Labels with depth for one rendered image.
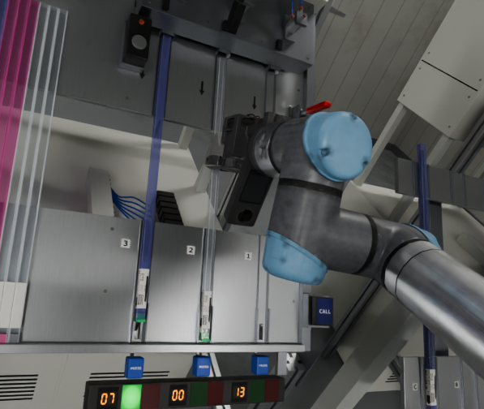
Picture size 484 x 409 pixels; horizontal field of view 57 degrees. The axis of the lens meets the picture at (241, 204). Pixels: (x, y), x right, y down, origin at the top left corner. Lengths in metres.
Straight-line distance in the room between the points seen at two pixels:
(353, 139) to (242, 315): 0.42
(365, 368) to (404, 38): 4.04
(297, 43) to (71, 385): 1.01
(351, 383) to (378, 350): 0.12
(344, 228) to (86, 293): 0.40
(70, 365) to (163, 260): 0.59
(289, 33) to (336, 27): 3.57
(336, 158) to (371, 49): 4.26
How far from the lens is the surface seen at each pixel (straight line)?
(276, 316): 0.83
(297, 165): 0.49
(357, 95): 4.84
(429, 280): 0.49
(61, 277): 0.71
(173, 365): 1.34
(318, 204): 0.49
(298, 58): 0.91
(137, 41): 0.78
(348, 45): 4.58
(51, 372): 1.28
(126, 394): 0.75
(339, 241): 0.51
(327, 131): 0.47
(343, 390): 1.22
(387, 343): 1.10
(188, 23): 0.82
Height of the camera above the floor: 1.27
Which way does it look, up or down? 28 degrees down
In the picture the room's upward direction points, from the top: 25 degrees clockwise
